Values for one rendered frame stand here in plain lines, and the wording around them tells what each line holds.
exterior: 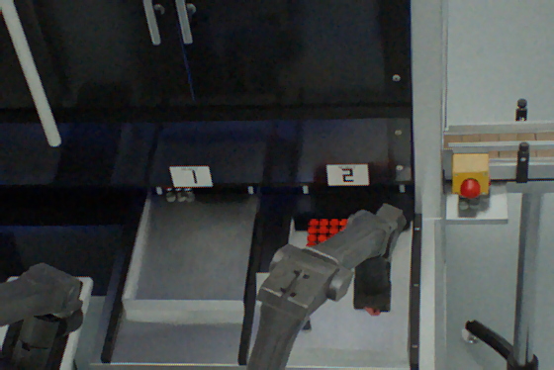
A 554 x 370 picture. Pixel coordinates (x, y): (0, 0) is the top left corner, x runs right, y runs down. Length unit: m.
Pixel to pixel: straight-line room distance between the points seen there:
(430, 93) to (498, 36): 2.10
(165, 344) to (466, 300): 1.36
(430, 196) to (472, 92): 1.69
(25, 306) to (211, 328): 0.68
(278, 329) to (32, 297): 0.44
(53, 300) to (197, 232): 0.77
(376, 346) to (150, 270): 0.53
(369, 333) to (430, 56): 0.56
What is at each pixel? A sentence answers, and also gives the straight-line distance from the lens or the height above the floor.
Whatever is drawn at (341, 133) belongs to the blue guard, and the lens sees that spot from 2.49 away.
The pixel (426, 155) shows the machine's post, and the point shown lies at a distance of 2.53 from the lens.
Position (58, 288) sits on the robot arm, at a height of 1.39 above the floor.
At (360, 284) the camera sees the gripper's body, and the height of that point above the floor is 1.14.
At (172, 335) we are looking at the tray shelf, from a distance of 2.52.
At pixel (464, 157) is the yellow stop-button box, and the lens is 2.58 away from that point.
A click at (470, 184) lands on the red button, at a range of 2.55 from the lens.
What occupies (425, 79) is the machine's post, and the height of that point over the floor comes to 1.28.
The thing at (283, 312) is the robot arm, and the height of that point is 1.53.
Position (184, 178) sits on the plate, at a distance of 2.63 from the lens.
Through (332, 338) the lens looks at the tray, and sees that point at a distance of 2.46.
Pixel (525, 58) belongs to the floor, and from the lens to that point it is 4.40.
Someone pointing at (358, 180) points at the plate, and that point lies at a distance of 2.58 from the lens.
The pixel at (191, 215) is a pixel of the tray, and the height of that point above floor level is 0.88.
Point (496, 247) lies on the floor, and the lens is 3.78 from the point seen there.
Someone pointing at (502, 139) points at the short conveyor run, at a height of 0.93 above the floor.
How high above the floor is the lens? 2.84
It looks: 47 degrees down
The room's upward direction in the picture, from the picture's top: 11 degrees counter-clockwise
